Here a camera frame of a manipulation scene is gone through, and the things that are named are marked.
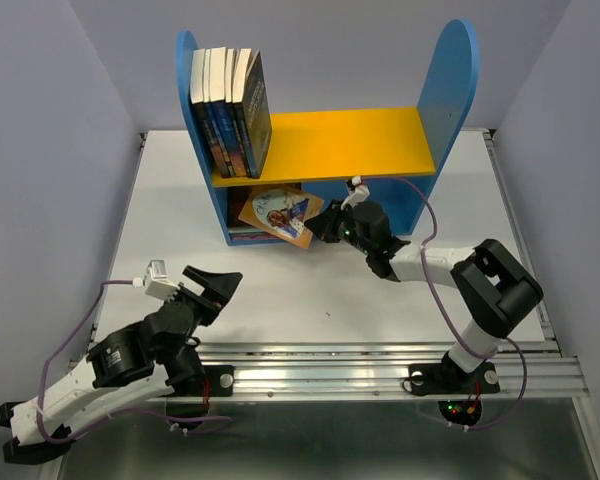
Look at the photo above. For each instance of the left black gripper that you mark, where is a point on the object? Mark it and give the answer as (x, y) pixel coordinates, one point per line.
(220, 286)

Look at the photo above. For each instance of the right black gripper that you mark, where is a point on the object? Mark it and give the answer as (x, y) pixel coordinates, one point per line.
(324, 224)

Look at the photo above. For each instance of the orange Othello book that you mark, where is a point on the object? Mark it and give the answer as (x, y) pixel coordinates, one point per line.
(282, 211)

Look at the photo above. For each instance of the yellow teal paperback book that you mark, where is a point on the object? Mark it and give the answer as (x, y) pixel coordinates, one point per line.
(246, 231)

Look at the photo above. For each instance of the dark door cover book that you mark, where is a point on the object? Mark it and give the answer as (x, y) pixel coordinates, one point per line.
(236, 200)

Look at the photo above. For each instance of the Nineteen Eighty-Four blue book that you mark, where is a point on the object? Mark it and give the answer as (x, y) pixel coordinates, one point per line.
(254, 107)

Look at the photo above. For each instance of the Three Days to See book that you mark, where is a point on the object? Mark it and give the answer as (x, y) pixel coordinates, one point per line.
(242, 61)

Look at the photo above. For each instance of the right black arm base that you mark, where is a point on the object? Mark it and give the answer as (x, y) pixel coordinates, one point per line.
(461, 392)

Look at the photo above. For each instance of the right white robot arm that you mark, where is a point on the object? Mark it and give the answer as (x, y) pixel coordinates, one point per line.
(496, 288)

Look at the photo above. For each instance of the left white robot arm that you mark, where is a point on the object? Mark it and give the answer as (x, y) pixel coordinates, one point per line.
(114, 377)

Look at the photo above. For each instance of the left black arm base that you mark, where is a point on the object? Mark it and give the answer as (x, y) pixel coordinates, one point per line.
(190, 378)

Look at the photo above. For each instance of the Little Women floral book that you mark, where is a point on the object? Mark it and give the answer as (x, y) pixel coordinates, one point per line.
(253, 239)

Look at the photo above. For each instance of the blue and yellow bookshelf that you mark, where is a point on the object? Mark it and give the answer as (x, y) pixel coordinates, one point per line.
(399, 152)

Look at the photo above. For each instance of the upright blue orange book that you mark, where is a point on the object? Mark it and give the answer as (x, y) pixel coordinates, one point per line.
(236, 151)

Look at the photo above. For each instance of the middle upright blue book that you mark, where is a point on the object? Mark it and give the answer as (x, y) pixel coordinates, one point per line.
(215, 77)

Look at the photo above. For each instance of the leftmost upright dark book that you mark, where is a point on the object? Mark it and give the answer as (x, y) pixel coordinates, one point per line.
(201, 111)

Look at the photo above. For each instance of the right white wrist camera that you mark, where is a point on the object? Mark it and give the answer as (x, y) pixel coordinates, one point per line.
(358, 192)

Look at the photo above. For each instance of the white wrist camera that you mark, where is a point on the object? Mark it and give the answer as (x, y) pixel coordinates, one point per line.
(155, 282)
(358, 192)

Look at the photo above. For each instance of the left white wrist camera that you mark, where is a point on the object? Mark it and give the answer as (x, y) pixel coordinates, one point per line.
(155, 282)

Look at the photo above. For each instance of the aluminium mounting rail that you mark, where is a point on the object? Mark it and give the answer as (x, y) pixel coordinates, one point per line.
(373, 371)

